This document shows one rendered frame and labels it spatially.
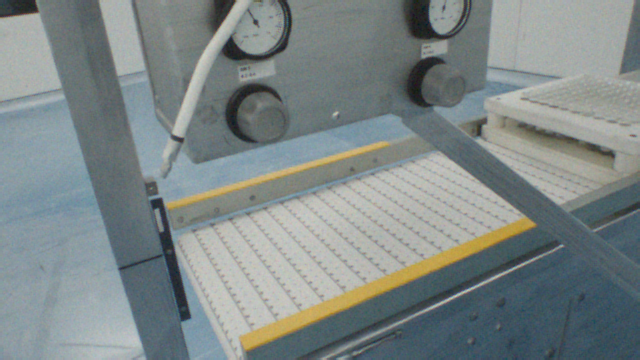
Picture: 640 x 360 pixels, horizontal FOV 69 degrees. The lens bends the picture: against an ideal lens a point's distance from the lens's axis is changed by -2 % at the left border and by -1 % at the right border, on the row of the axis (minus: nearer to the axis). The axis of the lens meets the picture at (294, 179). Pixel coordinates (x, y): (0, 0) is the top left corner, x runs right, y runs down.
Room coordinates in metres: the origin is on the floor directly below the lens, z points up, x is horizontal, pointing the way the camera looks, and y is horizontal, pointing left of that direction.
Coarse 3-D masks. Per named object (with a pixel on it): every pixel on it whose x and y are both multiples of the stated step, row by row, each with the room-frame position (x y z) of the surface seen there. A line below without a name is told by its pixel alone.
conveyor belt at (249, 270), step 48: (336, 192) 0.59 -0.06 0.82; (384, 192) 0.58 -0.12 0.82; (432, 192) 0.56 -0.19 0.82; (480, 192) 0.55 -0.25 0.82; (576, 192) 0.52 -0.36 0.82; (192, 240) 0.50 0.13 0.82; (240, 240) 0.49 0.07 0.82; (288, 240) 0.48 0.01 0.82; (336, 240) 0.47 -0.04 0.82; (384, 240) 0.46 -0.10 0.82; (432, 240) 0.45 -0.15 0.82; (240, 288) 0.40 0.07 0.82; (288, 288) 0.39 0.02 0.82; (336, 288) 0.38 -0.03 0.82
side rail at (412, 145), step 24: (480, 120) 0.73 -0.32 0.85; (408, 144) 0.67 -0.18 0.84; (312, 168) 0.60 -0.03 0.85; (336, 168) 0.62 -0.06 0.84; (360, 168) 0.64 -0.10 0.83; (240, 192) 0.56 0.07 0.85; (264, 192) 0.57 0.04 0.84; (288, 192) 0.59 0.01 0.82; (168, 216) 0.53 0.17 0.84; (192, 216) 0.53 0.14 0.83; (216, 216) 0.54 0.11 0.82
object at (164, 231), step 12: (156, 204) 0.53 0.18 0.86; (156, 216) 0.52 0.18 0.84; (168, 228) 0.53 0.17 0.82; (168, 240) 0.53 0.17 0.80; (168, 252) 0.53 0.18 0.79; (168, 264) 0.52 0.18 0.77; (180, 276) 0.53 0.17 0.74; (180, 288) 0.53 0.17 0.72; (180, 300) 0.53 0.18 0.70; (180, 312) 0.52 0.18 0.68
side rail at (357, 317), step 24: (600, 192) 0.46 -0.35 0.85; (624, 192) 0.47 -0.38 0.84; (576, 216) 0.43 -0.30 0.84; (600, 216) 0.45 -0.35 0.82; (504, 240) 0.39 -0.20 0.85; (528, 240) 0.40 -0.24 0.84; (552, 240) 0.42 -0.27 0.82; (456, 264) 0.36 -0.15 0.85; (480, 264) 0.37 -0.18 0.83; (408, 288) 0.34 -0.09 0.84; (432, 288) 0.35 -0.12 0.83; (360, 312) 0.32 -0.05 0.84; (384, 312) 0.33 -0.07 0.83; (288, 336) 0.29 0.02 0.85; (312, 336) 0.30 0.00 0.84; (336, 336) 0.31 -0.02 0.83
